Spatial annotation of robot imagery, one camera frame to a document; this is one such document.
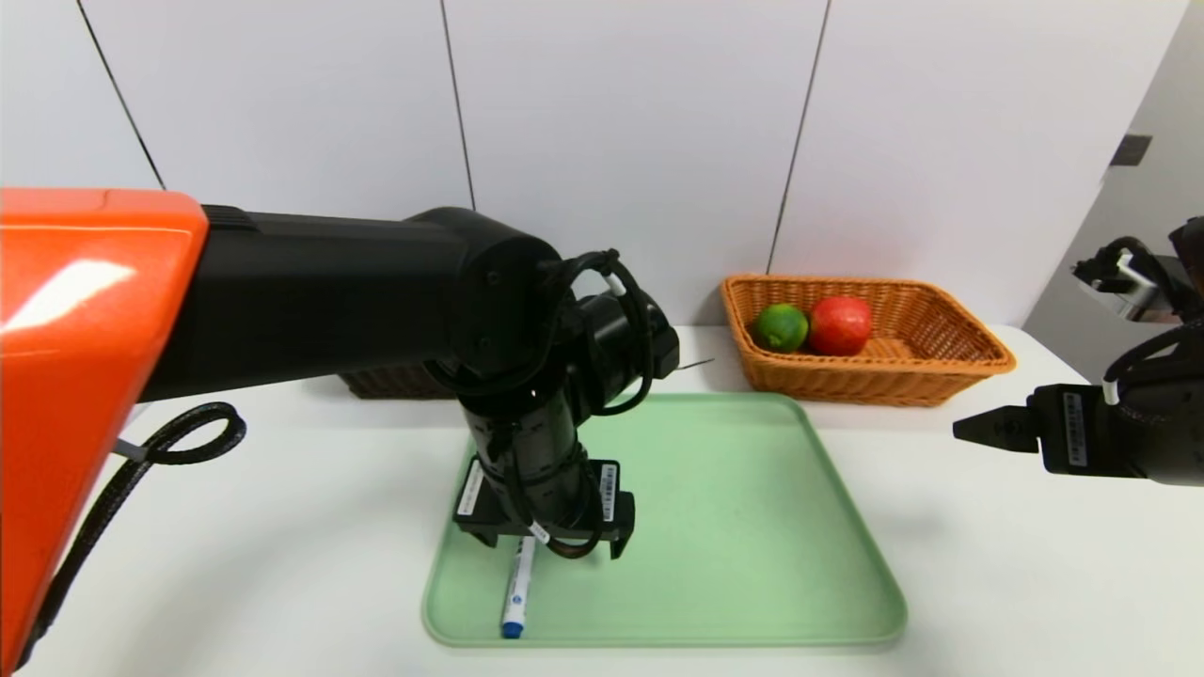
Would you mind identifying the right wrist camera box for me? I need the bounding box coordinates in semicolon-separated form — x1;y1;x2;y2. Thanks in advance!
1072;237;1188;323

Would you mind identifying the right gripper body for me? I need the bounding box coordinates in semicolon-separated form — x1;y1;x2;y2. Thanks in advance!
1026;384;1204;487

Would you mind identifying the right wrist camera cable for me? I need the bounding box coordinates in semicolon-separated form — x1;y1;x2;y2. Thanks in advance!
1101;320;1204;407

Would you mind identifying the light green plastic tray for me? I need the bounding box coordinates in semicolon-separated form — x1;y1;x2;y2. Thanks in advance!
422;392;909;648

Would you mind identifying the green lime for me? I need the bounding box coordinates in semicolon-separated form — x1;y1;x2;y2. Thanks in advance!
752;303;811;354

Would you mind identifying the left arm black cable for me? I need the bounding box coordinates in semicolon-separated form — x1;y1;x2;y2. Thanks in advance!
550;248;659;417

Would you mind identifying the blue white marker pen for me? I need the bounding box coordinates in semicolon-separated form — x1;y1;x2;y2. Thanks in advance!
501;536;537;640

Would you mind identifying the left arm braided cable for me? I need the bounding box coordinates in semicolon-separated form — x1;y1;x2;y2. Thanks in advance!
17;401;248;670

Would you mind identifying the dark brown wicker basket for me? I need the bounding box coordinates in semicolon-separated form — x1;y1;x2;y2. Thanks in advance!
339;365;462;401

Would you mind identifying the red apple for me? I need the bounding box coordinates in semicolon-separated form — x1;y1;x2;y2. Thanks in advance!
807;295;875;357

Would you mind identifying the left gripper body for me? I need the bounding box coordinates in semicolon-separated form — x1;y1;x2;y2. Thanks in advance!
452;388;636;542

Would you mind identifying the orange wicker basket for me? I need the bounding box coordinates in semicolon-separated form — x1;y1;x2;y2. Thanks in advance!
721;274;1018;408

